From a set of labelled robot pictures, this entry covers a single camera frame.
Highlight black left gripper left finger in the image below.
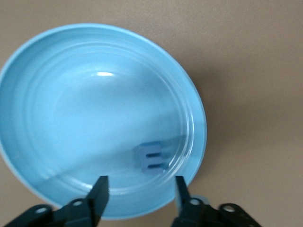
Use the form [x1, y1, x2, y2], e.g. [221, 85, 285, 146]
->
[3, 175, 111, 227]

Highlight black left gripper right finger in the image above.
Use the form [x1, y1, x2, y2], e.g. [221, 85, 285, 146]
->
[171, 175, 262, 227]

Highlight blue foam letter m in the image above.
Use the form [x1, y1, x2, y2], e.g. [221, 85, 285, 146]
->
[134, 141, 172, 175]

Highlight blue plate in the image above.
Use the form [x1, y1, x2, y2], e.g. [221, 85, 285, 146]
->
[0, 23, 208, 220]

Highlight brown table cover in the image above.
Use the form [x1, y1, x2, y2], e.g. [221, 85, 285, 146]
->
[0, 0, 303, 227]

